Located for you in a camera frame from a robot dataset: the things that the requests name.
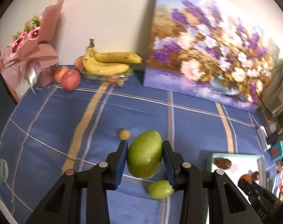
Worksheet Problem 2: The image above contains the yellow banana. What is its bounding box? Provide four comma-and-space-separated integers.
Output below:
82, 48, 130, 75
92, 48, 142, 64

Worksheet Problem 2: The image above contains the dark wrinkled fruit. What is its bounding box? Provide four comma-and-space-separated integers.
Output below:
251, 171, 260, 181

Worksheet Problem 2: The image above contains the flower oil painting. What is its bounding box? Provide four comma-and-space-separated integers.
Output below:
144, 0, 279, 111

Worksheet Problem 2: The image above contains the peach coloured apple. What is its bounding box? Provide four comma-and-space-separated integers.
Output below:
54, 66, 69, 83

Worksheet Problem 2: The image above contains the lower yellow banana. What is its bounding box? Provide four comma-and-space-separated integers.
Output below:
82, 48, 130, 75

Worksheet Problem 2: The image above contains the pink flower bouquet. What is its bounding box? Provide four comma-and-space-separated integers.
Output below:
0, 0, 65, 91

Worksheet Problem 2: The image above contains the black power adapter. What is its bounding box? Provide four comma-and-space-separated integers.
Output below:
266, 131, 279, 146

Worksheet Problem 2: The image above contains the white tray green rim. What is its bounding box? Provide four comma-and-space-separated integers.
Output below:
210, 153, 267, 206

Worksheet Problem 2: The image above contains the green apple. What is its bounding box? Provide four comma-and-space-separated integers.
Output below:
148, 180, 175, 199

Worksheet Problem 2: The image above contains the small tan round fruit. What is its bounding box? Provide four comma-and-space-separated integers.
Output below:
118, 129, 131, 141

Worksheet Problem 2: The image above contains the glass fruit bowl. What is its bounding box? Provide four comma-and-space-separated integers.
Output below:
80, 68, 133, 83

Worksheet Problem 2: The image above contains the black cable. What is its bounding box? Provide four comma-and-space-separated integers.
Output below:
254, 83, 283, 131

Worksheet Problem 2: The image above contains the upper yellow banana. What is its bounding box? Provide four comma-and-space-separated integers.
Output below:
92, 48, 142, 64

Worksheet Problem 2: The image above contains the teal tin box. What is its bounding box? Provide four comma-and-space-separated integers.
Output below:
269, 141, 283, 161

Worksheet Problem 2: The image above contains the dark brown avocado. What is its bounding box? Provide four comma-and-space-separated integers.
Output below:
213, 158, 232, 170

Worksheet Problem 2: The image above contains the green mango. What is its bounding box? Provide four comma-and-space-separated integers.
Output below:
127, 130, 163, 179

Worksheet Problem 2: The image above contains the red apple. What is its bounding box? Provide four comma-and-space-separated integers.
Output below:
61, 69, 81, 91

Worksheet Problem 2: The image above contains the white power strip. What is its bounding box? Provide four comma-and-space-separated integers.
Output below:
256, 126, 269, 151

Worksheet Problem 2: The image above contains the large orange tangerine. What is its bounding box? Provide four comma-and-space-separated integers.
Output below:
239, 174, 252, 185

